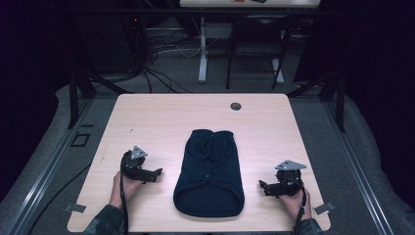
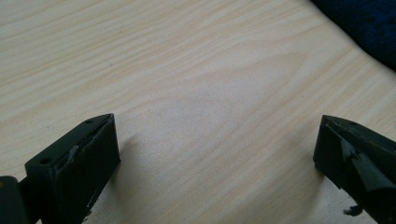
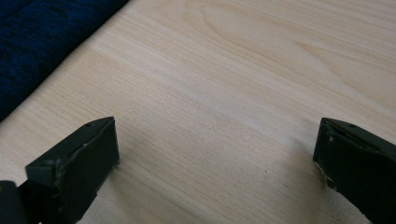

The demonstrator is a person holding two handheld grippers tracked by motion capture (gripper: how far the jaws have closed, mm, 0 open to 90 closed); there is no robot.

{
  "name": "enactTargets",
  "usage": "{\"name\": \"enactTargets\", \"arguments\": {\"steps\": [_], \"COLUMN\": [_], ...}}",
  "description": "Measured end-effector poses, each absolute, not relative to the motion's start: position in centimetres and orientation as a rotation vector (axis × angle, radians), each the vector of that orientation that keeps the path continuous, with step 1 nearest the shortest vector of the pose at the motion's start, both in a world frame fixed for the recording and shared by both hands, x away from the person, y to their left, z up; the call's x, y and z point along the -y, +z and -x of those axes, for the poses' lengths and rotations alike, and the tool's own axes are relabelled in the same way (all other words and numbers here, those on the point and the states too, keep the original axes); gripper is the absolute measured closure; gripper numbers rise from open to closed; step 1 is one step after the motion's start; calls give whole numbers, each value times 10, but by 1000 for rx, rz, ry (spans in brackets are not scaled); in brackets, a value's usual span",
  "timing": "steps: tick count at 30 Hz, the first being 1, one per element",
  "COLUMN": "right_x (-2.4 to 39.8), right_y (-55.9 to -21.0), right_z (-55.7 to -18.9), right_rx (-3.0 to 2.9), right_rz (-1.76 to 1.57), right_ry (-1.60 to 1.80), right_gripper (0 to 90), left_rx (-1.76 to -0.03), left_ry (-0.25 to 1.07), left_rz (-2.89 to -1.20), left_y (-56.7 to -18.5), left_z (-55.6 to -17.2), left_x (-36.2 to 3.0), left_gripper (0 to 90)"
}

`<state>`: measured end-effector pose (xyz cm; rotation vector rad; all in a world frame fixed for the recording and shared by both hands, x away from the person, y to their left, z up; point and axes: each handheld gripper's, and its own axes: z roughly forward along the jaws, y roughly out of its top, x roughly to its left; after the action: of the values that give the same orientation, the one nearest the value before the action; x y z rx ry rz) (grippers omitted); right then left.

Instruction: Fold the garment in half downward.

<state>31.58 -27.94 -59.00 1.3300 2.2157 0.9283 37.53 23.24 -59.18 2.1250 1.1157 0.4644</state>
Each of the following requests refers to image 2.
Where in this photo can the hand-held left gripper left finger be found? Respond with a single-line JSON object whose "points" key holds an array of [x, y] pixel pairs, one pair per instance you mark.
{"points": [[77, 174]]}

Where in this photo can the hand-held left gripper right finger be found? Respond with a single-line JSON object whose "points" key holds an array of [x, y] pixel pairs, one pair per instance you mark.
{"points": [[351, 161]]}

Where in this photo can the dark blue cloth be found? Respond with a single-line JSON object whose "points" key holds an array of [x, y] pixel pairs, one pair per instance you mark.
{"points": [[367, 25]]}

